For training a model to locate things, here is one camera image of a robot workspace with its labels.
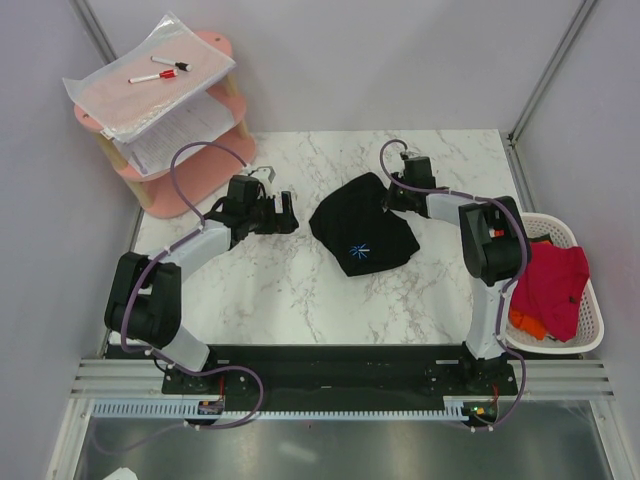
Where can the plastic sleeve with pink paper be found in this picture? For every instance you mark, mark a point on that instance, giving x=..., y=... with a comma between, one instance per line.
x=126, y=110

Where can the red cap whiteboard marker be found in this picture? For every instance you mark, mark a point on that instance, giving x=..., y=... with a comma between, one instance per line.
x=163, y=75

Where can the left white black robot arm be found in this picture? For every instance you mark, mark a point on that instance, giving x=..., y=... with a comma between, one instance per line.
x=145, y=301

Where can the aluminium frame rail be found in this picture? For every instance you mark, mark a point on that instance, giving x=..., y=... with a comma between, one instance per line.
x=563, y=379

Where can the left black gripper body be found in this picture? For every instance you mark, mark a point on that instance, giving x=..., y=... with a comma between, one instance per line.
x=263, y=218

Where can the black t shirt blue logo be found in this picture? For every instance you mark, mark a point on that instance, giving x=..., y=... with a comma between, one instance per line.
x=362, y=235

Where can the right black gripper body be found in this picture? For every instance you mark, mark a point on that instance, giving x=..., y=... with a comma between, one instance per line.
x=399, y=194

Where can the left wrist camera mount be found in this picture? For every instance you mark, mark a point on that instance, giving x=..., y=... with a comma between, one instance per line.
x=265, y=174

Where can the black cap whiteboard marker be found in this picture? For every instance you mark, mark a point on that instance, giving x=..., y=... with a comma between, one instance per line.
x=182, y=66

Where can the magenta t shirt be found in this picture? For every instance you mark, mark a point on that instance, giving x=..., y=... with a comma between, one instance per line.
x=551, y=288

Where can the white paper scrap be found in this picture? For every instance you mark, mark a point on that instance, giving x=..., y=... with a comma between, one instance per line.
x=122, y=473

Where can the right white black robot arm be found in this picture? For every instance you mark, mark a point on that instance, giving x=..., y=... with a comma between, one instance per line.
x=495, y=247

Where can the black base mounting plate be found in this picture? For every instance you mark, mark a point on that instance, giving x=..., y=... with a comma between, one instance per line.
x=243, y=356

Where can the orange t shirt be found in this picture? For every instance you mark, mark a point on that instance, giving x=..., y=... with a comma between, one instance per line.
x=528, y=324

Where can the white slotted cable duct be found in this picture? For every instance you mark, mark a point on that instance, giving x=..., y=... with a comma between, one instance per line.
x=194, y=409

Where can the pink three tier shelf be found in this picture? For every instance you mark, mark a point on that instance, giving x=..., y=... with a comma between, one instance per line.
x=199, y=167

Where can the white plastic laundry basket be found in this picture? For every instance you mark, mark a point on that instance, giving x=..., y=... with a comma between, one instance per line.
x=591, y=325

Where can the dark green t shirt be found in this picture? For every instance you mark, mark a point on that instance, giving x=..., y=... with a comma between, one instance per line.
x=543, y=239

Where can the purple pen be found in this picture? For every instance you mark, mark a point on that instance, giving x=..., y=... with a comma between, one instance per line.
x=139, y=164

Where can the printed paper stack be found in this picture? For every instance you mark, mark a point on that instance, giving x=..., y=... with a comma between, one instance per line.
x=202, y=118

